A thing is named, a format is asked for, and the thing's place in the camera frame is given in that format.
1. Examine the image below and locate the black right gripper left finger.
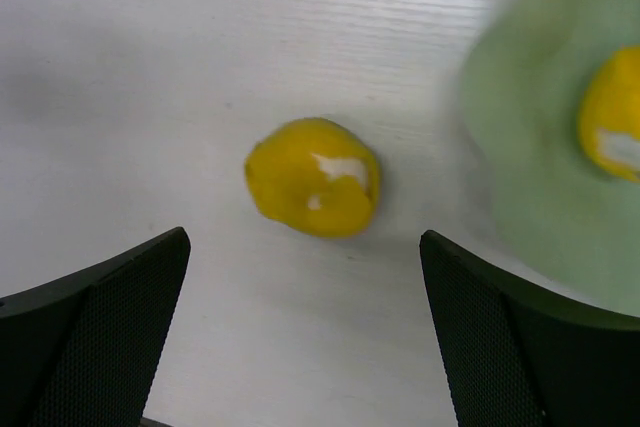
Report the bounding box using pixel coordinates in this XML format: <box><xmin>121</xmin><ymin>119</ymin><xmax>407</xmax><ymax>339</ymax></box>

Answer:
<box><xmin>1</xmin><ymin>227</ymin><xmax>190</xmax><ymax>427</ymax></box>

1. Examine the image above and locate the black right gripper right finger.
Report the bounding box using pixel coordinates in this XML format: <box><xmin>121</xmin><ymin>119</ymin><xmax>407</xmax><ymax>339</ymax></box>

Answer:
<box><xmin>420</xmin><ymin>231</ymin><xmax>639</xmax><ymax>426</ymax></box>

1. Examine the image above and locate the yellow green fake lemon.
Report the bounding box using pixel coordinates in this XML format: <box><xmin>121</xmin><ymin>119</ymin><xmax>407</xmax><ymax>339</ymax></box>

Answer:
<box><xmin>244</xmin><ymin>118</ymin><xmax>381</xmax><ymax>238</ymax></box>

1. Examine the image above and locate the peeled yellow white fake fruit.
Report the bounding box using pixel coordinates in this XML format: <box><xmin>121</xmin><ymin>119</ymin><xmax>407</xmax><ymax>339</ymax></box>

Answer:
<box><xmin>577</xmin><ymin>45</ymin><xmax>639</xmax><ymax>182</ymax></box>

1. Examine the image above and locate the green glass fruit bowl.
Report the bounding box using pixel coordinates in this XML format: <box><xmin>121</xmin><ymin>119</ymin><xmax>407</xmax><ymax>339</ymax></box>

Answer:
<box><xmin>458</xmin><ymin>0</ymin><xmax>639</xmax><ymax>315</ymax></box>

